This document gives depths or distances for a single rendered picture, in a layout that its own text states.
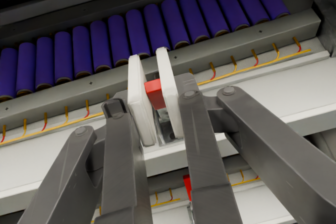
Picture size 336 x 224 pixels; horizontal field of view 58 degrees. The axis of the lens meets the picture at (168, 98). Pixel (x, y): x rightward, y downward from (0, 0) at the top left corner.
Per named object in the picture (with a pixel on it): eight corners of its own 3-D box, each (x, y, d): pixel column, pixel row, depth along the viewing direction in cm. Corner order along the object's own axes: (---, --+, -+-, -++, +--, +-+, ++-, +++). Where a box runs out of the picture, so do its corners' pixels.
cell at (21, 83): (40, 50, 35) (38, 97, 31) (24, 55, 35) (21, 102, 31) (31, 40, 33) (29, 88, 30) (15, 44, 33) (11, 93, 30)
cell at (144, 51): (143, 19, 34) (153, 62, 31) (127, 23, 35) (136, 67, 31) (139, 7, 33) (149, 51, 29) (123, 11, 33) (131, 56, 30)
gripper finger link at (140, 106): (156, 145, 17) (143, 149, 17) (149, 90, 23) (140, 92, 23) (141, 99, 15) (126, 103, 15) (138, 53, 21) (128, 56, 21)
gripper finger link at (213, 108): (183, 119, 14) (246, 103, 14) (172, 75, 18) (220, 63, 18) (190, 144, 15) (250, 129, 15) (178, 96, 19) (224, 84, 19)
